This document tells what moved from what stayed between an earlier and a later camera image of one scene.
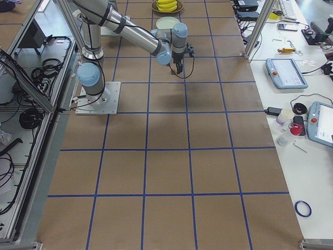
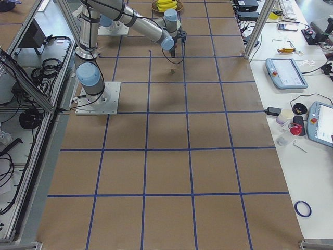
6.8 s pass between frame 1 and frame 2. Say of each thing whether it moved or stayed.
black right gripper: moved
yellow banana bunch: stayed
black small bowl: stayed
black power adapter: stayed
